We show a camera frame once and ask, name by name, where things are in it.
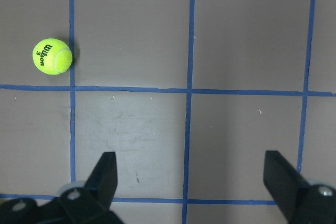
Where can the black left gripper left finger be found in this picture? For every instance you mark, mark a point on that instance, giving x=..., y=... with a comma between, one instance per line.
x=89, y=203

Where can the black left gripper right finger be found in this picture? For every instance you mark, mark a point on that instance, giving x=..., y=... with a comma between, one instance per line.
x=299, y=200

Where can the yellow tennis ball centre left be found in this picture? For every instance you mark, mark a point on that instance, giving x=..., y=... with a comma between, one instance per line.
x=52, y=56

